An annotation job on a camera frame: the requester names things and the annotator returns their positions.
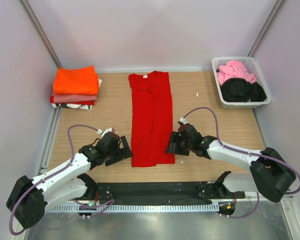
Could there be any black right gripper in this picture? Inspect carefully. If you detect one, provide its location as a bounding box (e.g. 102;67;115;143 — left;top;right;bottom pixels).
165;131;194;156

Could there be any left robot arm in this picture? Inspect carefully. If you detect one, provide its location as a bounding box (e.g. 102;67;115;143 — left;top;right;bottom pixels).
6;131;133;229

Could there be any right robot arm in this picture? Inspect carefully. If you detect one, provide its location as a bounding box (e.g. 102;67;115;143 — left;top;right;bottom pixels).
165;123;297;203

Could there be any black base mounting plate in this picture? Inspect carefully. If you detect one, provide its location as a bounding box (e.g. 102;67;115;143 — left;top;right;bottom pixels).
72;180;246;202

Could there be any folded red white t shirt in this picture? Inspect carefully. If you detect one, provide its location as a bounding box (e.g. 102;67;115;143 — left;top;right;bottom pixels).
49;91;98;110

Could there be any black t shirt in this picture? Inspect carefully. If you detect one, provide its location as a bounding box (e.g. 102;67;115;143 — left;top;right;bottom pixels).
220;78;267;103

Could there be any white plastic laundry basket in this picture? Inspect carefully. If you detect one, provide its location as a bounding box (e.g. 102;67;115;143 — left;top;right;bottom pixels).
211;56;271;109

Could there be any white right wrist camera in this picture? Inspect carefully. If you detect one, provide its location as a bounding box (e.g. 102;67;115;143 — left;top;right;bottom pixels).
178;117;189;126

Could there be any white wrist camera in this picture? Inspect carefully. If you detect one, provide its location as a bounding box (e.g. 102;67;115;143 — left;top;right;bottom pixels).
96;127;115;137
178;117;189;126

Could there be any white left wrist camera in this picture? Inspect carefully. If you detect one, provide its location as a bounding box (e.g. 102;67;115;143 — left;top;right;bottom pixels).
96;127;115;137

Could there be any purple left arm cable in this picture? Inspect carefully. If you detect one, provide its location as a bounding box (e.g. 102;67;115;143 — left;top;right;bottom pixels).
8;124;116;236

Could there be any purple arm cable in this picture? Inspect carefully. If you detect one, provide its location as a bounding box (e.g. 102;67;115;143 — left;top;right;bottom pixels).
179;106;300;220
8;124;116;236

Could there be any slotted white cable duct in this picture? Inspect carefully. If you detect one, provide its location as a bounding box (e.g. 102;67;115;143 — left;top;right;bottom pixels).
48;202;220;214

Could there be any aluminium rail frame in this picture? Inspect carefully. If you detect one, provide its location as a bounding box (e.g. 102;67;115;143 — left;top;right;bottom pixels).
34;107;295;201

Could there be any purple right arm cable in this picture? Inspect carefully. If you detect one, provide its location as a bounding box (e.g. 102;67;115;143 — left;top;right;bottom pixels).
179;106;300;220

